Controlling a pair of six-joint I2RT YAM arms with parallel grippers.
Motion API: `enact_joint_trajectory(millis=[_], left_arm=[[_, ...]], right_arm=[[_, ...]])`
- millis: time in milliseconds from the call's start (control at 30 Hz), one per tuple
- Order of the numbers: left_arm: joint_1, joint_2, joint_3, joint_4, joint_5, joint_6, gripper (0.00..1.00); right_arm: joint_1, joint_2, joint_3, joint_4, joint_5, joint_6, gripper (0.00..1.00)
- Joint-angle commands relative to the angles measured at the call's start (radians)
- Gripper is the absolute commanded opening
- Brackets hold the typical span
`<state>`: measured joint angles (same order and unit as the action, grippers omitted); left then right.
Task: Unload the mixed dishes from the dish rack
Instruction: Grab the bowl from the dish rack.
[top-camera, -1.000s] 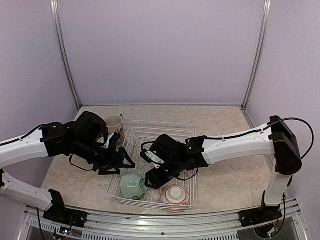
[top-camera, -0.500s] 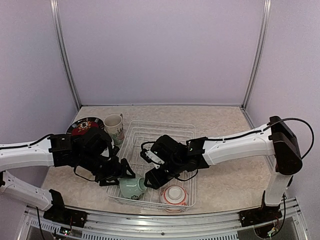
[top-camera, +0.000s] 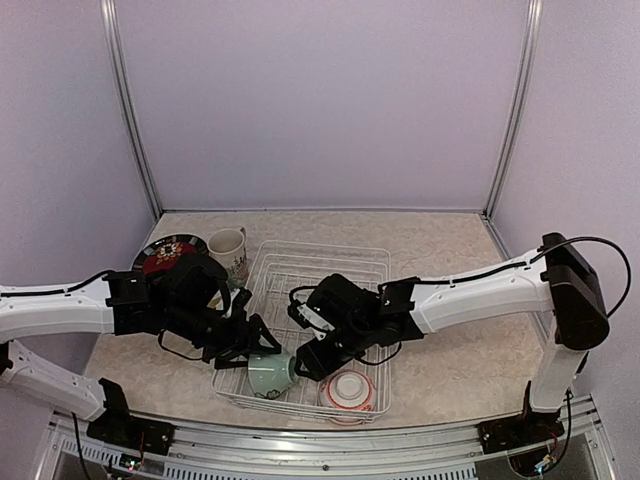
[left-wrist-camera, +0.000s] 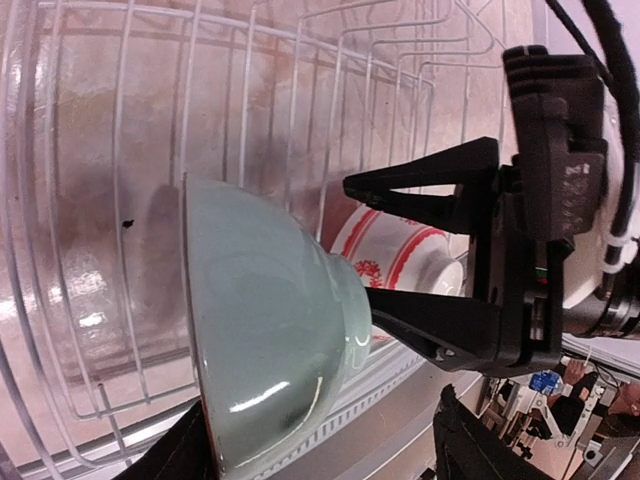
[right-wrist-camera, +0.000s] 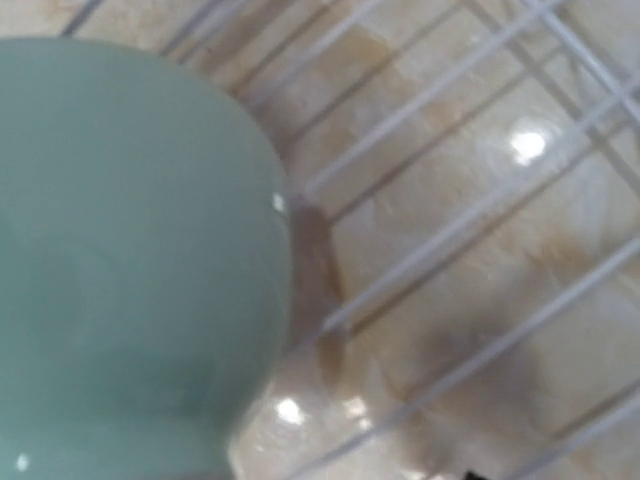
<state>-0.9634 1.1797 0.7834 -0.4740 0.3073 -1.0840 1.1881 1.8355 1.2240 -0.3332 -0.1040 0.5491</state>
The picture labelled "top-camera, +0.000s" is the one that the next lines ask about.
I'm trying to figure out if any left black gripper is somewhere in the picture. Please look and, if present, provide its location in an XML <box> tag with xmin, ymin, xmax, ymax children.
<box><xmin>164</xmin><ymin>299</ymin><xmax>281</xmax><ymax>370</ymax></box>

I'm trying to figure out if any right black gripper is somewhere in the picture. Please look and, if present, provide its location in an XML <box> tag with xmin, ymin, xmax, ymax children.
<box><xmin>293</xmin><ymin>319</ymin><xmax>373</xmax><ymax>382</ymax></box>

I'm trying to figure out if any light green flower bowl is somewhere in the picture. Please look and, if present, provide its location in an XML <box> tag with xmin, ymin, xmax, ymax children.
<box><xmin>247</xmin><ymin>351</ymin><xmax>298</xmax><ymax>400</ymax></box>

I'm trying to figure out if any yellow cup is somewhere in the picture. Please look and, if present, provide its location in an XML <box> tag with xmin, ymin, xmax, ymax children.
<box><xmin>207</xmin><ymin>294</ymin><xmax>225</xmax><ymax>312</ymax></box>

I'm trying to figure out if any white red rimmed bowl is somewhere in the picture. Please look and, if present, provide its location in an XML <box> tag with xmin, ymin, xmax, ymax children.
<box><xmin>318</xmin><ymin>370</ymin><xmax>376</xmax><ymax>412</ymax></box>

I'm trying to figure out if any teal floral mug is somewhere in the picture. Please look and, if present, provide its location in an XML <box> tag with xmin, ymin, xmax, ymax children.
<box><xmin>207</xmin><ymin>226</ymin><xmax>249</xmax><ymax>288</ymax></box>

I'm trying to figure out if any black plate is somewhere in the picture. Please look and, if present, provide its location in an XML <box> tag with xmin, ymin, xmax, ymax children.
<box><xmin>131</xmin><ymin>234</ymin><xmax>209</xmax><ymax>275</ymax></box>

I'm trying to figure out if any dark red oval dish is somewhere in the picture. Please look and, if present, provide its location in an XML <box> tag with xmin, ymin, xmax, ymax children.
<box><xmin>142</xmin><ymin>241</ymin><xmax>196</xmax><ymax>275</ymax></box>

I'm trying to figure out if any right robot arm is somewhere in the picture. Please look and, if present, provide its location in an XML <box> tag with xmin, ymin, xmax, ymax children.
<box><xmin>288</xmin><ymin>233</ymin><xmax>610</xmax><ymax>444</ymax></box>

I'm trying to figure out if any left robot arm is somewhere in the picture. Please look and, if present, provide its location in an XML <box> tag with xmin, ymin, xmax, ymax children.
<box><xmin>1</xmin><ymin>253</ymin><xmax>281</xmax><ymax>445</ymax></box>

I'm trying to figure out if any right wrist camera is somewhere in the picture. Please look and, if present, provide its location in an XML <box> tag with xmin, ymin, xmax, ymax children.
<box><xmin>287</xmin><ymin>300</ymin><xmax>334</xmax><ymax>340</ymax></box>

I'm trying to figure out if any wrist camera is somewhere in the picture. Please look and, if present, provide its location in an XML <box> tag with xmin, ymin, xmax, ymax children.
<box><xmin>225</xmin><ymin>287</ymin><xmax>252</xmax><ymax>318</ymax></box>
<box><xmin>287</xmin><ymin>300</ymin><xmax>334</xmax><ymax>340</ymax></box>

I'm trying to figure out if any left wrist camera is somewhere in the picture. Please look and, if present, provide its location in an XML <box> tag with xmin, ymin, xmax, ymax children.
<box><xmin>225</xmin><ymin>287</ymin><xmax>252</xmax><ymax>318</ymax></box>

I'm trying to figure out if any white wire dish rack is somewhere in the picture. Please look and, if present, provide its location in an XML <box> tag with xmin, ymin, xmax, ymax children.
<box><xmin>212</xmin><ymin>240</ymin><xmax>393</xmax><ymax>424</ymax></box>

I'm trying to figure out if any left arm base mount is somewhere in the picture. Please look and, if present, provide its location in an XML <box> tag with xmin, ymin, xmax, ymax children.
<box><xmin>86</xmin><ymin>378</ymin><xmax>176</xmax><ymax>456</ymax></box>

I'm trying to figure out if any aluminium front frame rail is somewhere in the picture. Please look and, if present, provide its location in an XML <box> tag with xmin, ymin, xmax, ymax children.
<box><xmin>29</xmin><ymin>394</ymin><xmax>616</xmax><ymax>480</ymax></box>

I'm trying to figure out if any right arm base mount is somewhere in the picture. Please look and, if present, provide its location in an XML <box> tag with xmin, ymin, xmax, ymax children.
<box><xmin>477</xmin><ymin>382</ymin><xmax>565</xmax><ymax>454</ymax></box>

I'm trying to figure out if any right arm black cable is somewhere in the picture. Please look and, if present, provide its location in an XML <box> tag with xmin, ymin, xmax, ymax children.
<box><xmin>529</xmin><ymin>236</ymin><xmax>632</xmax><ymax>321</ymax></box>

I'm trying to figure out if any left aluminium corner post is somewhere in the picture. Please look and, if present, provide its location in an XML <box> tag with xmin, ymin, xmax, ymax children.
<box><xmin>99</xmin><ymin>0</ymin><xmax>164</xmax><ymax>221</ymax></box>

